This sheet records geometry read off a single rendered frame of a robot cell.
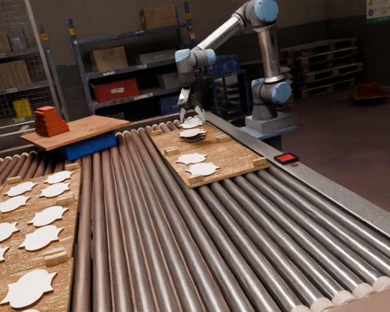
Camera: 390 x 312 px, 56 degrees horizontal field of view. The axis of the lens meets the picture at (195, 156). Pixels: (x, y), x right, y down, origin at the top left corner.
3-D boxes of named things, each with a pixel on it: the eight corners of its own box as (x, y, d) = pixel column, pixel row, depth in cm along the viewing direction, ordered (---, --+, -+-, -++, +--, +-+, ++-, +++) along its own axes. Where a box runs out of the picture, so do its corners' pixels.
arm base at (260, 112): (268, 112, 224) (267, 96, 221) (283, 116, 211) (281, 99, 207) (247, 117, 220) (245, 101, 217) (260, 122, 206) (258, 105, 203)
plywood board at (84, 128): (95, 117, 252) (95, 114, 252) (130, 124, 214) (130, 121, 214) (20, 138, 224) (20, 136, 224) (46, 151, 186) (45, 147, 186)
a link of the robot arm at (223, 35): (246, -2, 197) (177, 52, 191) (256, -5, 187) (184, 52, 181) (255, 17, 202) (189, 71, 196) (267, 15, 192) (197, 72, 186)
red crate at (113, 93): (134, 92, 621) (130, 76, 612) (140, 95, 580) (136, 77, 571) (95, 100, 602) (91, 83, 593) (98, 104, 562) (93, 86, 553)
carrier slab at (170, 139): (206, 125, 223) (206, 123, 222) (230, 142, 185) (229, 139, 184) (150, 138, 216) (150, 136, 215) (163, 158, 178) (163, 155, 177)
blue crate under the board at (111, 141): (96, 138, 238) (92, 123, 235) (118, 144, 214) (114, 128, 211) (49, 153, 221) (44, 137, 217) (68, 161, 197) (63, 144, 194)
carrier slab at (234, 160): (231, 142, 184) (231, 139, 184) (270, 166, 146) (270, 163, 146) (164, 159, 176) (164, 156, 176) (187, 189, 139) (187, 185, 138)
